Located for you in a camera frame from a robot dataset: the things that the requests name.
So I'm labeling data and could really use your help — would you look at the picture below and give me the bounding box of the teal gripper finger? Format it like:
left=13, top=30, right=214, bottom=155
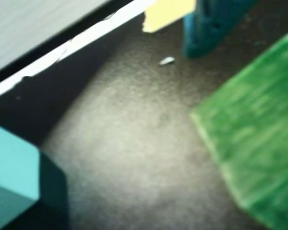
left=182, top=0, right=257, bottom=59

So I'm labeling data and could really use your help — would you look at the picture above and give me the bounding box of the yellow block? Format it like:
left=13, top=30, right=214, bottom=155
left=142, top=0, right=197, bottom=34

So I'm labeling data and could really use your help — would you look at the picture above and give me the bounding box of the small white scrap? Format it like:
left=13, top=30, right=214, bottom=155
left=159, top=56, right=175, bottom=66

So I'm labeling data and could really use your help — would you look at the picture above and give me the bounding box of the green wooden cube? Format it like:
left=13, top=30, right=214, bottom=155
left=189, top=31, right=288, bottom=230

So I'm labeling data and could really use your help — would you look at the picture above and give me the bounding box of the black table mat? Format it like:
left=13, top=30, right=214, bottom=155
left=0, top=0, right=288, bottom=230

